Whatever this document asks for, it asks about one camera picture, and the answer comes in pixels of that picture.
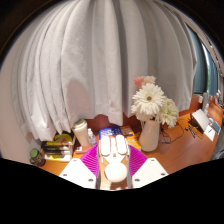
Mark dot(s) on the clear spray bottle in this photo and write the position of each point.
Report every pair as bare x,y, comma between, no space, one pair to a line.
91,138

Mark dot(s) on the white curtain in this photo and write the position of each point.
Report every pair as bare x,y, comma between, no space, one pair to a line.
100,60

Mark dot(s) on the blue book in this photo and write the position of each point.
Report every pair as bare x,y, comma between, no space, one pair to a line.
110,130

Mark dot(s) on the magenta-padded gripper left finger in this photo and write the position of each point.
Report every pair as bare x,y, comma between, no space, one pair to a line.
76,171

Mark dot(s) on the white computer mouse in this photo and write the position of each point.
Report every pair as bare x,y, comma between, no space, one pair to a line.
115,173

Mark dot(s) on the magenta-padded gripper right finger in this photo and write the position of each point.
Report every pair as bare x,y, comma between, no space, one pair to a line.
150,171

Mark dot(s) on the white lidded tumbler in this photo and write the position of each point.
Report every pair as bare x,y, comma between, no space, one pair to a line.
80,133

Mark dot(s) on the reddish brown book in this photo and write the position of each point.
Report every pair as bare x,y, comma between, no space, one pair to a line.
81,149

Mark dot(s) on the white ceramic vase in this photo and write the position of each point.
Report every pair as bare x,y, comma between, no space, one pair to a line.
149,136

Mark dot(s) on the dark green mug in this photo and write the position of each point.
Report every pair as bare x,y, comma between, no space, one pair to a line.
36,156

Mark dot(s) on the white artificial flower bouquet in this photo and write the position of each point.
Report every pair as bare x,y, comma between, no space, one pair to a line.
148,100

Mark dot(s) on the white flat electronic device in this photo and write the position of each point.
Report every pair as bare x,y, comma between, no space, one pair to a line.
200,119

